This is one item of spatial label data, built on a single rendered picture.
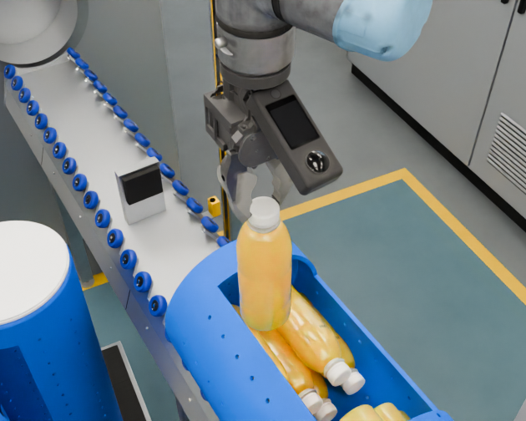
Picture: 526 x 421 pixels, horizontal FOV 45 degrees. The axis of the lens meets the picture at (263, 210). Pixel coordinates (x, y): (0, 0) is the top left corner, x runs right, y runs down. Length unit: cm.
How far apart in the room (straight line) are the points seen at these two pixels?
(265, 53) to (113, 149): 122
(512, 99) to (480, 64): 22
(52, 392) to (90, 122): 78
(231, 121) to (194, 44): 345
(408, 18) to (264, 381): 59
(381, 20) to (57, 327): 103
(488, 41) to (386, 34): 233
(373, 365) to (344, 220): 178
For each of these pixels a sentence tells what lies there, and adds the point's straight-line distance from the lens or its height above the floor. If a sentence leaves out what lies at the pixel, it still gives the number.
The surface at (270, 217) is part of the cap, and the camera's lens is 75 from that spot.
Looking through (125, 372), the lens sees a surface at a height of 15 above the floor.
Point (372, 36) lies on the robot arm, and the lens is 51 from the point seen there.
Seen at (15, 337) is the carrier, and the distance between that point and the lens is 134.
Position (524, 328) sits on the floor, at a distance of 267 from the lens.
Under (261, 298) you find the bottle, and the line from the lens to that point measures 83.
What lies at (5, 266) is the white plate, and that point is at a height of 104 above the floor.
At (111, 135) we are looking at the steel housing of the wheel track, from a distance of 184.
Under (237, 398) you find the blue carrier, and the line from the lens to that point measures 98.
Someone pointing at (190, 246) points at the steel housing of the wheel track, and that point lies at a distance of 149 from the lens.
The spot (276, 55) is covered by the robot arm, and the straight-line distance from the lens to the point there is 61.
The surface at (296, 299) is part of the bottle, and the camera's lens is 111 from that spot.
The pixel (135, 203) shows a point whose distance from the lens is 153.
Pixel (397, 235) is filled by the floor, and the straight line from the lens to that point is 285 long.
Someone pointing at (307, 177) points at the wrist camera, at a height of 161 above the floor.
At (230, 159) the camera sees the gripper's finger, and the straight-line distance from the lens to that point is 67.
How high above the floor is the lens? 202
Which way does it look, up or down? 44 degrees down
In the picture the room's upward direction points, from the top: straight up
